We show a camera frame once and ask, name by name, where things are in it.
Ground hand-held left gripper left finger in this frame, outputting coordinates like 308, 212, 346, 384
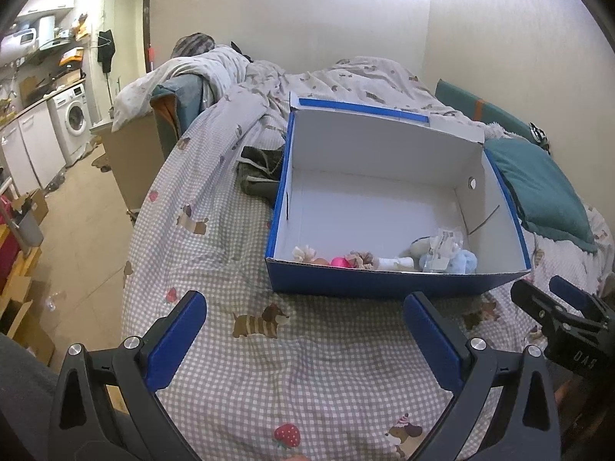
48, 290, 208, 461

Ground white kitchen cabinet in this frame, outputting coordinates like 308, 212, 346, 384
0, 101, 65, 193

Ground flat cardboard boxes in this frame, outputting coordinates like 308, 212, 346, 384
0, 276, 56, 366

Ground teal headboard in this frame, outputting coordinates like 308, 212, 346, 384
435, 78, 539, 145

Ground grey striped blanket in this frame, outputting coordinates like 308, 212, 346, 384
172, 33, 217, 58

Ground teal pillow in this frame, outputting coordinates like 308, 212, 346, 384
484, 138, 599, 254

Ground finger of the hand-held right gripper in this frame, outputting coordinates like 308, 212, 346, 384
510, 279, 568, 342
549, 275, 607, 318

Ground black hanging garment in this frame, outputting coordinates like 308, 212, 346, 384
96, 30, 117, 74

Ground dark olive garment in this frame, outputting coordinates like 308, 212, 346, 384
235, 145, 285, 200

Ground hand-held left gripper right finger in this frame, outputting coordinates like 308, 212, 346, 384
402, 292, 563, 461

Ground brown cardboard box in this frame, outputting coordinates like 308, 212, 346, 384
103, 115, 169, 212

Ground white microwave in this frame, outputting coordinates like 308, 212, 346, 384
0, 28, 39, 61

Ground red storage box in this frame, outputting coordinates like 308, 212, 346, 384
0, 223, 22, 294

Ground person's grey trousers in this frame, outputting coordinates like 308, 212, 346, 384
0, 333, 61, 461

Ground white water heater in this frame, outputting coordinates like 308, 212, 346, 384
33, 15, 57, 49

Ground clear plastic packet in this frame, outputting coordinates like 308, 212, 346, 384
427, 229, 464, 270

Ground light blue plush toy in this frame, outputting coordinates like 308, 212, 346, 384
419, 250, 479, 274

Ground grey bin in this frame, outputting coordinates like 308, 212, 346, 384
10, 206, 45, 250

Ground checked dog print blanket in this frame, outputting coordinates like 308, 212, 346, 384
120, 55, 615, 461

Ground white washing machine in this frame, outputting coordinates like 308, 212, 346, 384
50, 84, 92, 164

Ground crumpled white duvet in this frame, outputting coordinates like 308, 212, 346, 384
111, 45, 289, 133

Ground blue and white cardboard box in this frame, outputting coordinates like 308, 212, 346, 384
265, 91, 533, 298

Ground black and white patterned cloth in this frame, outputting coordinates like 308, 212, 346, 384
529, 122, 552, 154

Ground cream plush toy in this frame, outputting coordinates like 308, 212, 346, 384
408, 235, 435, 257

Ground brown fuzzy scrunchie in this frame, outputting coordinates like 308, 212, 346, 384
349, 250, 378, 270

